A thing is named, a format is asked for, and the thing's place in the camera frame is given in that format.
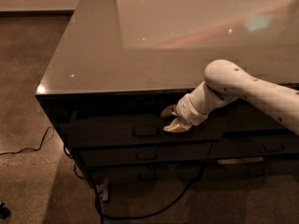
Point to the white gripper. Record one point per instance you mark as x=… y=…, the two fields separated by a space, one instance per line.
x=187 y=112

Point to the drawer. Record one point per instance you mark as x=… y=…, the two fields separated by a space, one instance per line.
x=133 y=130
x=254 y=146
x=243 y=117
x=151 y=172
x=133 y=155

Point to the grey power strip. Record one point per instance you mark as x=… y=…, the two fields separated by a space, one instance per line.
x=105 y=191

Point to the dark glossy drawer cabinet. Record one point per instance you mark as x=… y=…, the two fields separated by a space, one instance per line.
x=137 y=57

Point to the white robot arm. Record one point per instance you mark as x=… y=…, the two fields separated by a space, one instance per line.
x=225 y=82

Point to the small black floor object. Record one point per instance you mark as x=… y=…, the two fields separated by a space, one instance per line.
x=4 y=212

